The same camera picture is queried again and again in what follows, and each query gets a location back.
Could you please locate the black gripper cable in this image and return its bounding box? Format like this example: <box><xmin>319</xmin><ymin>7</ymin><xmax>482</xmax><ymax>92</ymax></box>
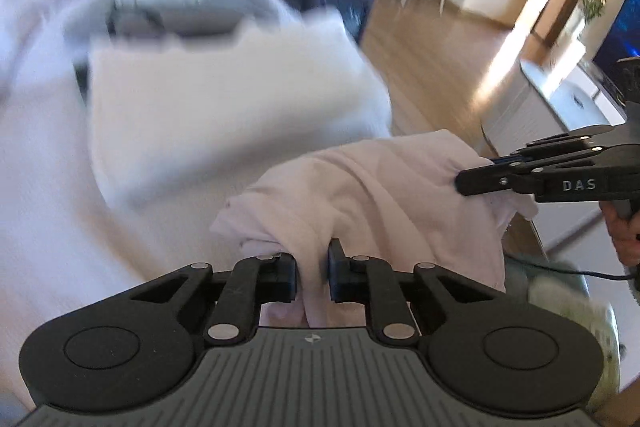
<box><xmin>502</xmin><ymin>254</ymin><xmax>640</xmax><ymax>280</ymax></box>

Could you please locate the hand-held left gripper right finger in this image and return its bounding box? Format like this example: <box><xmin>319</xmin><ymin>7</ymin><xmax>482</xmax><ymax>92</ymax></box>
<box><xmin>326</xmin><ymin>237</ymin><xmax>493</xmax><ymax>348</ymax></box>

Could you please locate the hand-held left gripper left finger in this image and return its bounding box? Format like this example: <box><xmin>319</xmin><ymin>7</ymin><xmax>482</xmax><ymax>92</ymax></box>
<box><xmin>131</xmin><ymin>252</ymin><xmax>301</xmax><ymax>348</ymax></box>

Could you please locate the person's right hand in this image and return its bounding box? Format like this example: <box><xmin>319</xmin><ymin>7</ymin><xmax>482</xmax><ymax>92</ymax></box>
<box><xmin>599</xmin><ymin>199</ymin><xmax>640</xmax><ymax>269</ymax></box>

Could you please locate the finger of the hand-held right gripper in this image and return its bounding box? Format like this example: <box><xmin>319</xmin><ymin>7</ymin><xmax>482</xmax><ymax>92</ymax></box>
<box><xmin>492</xmin><ymin>133</ymin><xmax>613</xmax><ymax>165</ymax></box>
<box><xmin>455</xmin><ymin>147</ymin><xmax>608</xmax><ymax>198</ymax></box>

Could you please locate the cream sofa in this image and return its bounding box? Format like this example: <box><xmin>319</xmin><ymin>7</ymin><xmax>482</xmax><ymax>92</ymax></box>
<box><xmin>0</xmin><ymin>0</ymin><xmax>396</xmax><ymax>408</ymax></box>

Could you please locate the flat screen television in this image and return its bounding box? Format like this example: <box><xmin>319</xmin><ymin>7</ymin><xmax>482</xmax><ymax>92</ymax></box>
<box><xmin>591</xmin><ymin>0</ymin><xmax>640</xmax><ymax>90</ymax></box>

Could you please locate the pale pink garment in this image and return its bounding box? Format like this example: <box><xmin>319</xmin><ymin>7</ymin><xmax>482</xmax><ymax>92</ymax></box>
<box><xmin>210</xmin><ymin>129</ymin><xmax>540</xmax><ymax>330</ymax></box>

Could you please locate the potted green plant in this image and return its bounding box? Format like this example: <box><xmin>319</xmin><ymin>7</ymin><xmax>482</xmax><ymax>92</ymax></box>
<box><xmin>570</xmin><ymin>0</ymin><xmax>607</xmax><ymax>40</ymax></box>

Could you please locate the white television stand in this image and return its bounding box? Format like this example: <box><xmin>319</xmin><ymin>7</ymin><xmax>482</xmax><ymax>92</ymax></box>
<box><xmin>481</xmin><ymin>57</ymin><xmax>628</xmax><ymax>160</ymax></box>

